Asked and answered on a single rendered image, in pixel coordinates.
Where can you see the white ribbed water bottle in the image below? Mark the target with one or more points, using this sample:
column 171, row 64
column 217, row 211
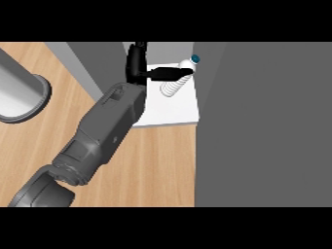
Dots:
column 174, row 88

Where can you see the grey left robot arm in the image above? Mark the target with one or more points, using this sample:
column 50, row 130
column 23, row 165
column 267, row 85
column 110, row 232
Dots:
column 107, row 124

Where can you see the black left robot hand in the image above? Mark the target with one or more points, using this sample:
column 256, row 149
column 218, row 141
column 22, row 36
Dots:
column 137, row 66

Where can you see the dark grey cabinet door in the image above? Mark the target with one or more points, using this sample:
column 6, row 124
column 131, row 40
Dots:
column 274, row 129

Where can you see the pale grey cylindrical appliance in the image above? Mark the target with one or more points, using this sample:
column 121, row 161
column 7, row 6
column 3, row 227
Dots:
column 8, row 90

